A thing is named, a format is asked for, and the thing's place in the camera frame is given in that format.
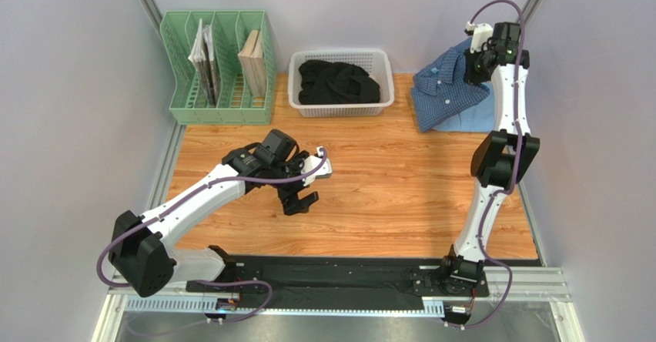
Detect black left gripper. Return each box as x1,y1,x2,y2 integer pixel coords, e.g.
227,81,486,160
267,151,319,216

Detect blue checked long sleeve shirt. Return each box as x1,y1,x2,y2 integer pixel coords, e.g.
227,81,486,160
411,39,489,132

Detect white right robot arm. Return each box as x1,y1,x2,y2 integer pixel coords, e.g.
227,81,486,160
438,22,541,295

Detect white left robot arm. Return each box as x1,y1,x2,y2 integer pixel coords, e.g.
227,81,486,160
96,129,333,297

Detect folded light blue shirt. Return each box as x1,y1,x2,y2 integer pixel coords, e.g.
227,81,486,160
432,82,495,133

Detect black garment in basket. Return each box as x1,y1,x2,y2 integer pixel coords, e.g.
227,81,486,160
298,59,381,106

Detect white plastic basket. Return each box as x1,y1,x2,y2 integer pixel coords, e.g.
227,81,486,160
287,48,395,117

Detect green plastic file organizer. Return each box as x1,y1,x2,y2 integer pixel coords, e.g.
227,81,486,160
160,10,277,125

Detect tan book in organizer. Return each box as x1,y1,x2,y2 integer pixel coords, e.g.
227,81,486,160
238,30,267,98

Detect white papers in organizer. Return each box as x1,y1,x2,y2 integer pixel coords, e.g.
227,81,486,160
188,18,221,107

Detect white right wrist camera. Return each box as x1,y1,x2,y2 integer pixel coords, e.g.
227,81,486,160
464,22,494,53

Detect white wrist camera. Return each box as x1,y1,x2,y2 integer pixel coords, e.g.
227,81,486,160
301,146,333,186
464,22,494,53

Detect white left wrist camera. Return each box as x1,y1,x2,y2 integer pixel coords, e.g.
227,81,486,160
301,146,333,186

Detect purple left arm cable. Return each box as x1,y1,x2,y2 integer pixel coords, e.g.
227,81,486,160
96,147,329,327

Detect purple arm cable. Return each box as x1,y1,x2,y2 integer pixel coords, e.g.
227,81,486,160
96,147,329,327
443,0,527,330

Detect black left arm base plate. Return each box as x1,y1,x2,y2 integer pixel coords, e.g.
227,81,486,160
186,263,267,294

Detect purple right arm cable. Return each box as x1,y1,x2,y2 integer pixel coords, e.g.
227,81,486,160
443,0,527,330

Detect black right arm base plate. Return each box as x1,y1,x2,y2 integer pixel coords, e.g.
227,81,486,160
407,267,490,297

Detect aluminium rail frame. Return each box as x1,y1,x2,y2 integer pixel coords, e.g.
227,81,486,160
99,129,571,330

